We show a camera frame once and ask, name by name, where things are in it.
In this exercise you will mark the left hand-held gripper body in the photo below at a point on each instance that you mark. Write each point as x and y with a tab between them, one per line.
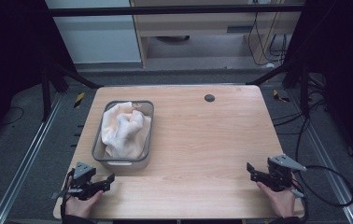
82	179

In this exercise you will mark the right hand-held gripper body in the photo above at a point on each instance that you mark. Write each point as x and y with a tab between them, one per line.
279	174

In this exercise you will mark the person's left hand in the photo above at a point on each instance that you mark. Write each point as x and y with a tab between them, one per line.
79	205

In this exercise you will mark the person's right hand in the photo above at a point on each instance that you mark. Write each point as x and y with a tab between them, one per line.
279	202

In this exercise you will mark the grey plastic bin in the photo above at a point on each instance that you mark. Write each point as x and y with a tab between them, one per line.
121	163

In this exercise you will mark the white crumpled cloth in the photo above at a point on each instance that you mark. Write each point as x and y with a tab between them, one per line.
123	132

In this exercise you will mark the yellow black striped tape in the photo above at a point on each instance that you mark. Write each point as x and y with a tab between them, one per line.
279	96
79	100

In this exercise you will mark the dark round table grommet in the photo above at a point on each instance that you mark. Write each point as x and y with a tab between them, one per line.
209	98

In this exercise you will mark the black metal stand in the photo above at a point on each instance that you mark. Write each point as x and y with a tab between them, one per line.
302	84
48	90

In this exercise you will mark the white cabinet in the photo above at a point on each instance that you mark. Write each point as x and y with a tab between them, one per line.
96	37

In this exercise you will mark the black horizontal metal bar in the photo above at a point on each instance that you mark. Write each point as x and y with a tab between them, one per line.
171	10

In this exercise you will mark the aluminium floor rail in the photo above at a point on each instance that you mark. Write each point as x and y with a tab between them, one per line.
25	161
327	155

